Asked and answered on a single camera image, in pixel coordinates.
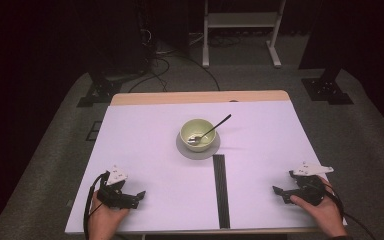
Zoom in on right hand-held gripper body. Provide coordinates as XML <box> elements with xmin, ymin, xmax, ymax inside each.
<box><xmin>288</xmin><ymin>161</ymin><xmax>335</xmax><ymax>206</ymax></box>

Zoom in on left hand-held gripper black cable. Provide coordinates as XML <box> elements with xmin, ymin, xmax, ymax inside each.
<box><xmin>82</xmin><ymin>172</ymin><xmax>110</xmax><ymax>240</ymax></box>

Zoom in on black floor cables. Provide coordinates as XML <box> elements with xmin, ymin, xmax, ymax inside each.
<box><xmin>127</xmin><ymin>31</ymin><xmax>222</xmax><ymax>93</ymax></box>

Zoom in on white metal stand frame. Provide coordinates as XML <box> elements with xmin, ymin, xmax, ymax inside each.
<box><xmin>201</xmin><ymin>0</ymin><xmax>287</xmax><ymax>70</ymax></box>

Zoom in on person's left hand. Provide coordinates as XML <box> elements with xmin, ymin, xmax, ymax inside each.
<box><xmin>88</xmin><ymin>192</ymin><xmax>130</xmax><ymax>240</ymax></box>

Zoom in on black stand base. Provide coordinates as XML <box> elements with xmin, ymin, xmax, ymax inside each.
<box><xmin>76</xmin><ymin>70</ymin><xmax>124</xmax><ymax>108</ymax></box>
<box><xmin>301</xmin><ymin>65</ymin><xmax>355</xmax><ymax>106</ymax></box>

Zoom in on metal spoon with black handle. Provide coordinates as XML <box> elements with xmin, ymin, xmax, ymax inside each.
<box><xmin>186</xmin><ymin>113</ymin><xmax>233</xmax><ymax>147</ymax></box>

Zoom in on grey round coaster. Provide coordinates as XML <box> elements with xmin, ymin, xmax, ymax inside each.
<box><xmin>175</xmin><ymin>131</ymin><xmax>221</xmax><ymax>161</ymax></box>

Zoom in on pale green bowl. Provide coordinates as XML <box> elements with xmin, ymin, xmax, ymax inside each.
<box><xmin>179</xmin><ymin>118</ymin><xmax>218</xmax><ymax>154</ymax></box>

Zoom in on dark equipment cabinet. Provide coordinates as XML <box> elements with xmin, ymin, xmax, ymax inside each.
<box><xmin>86</xmin><ymin>0</ymin><xmax>156</xmax><ymax>77</ymax></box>

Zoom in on white table mat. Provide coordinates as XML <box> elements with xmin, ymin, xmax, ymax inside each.
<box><xmin>64</xmin><ymin>100</ymin><xmax>348</xmax><ymax>234</ymax></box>

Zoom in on dark floor hatch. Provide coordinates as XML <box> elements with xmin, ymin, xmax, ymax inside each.
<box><xmin>85</xmin><ymin>120</ymin><xmax>103</xmax><ymax>142</ymax></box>

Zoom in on right hand-held gripper black cable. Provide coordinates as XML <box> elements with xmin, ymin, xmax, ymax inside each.
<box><xmin>322</xmin><ymin>181</ymin><xmax>378</xmax><ymax>240</ymax></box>

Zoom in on hand-held gripper black cable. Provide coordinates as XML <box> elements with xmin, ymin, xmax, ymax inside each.
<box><xmin>322</xmin><ymin>181</ymin><xmax>378</xmax><ymax>240</ymax></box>
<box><xmin>82</xmin><ymin>172</ymin><xmax>110</xmax><ymax>240</ymax></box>

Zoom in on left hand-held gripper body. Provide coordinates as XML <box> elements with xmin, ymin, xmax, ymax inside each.
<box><xmin>96</xmin><ymin>164</ymin><xmax>138</xmax><ymax>210</ymax></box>

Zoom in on person's right hand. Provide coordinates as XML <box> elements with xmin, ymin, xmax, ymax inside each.
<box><xmin>289</xmin><ymin>177</ymin><xmax>348</xmax><ymax>239</ymax></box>

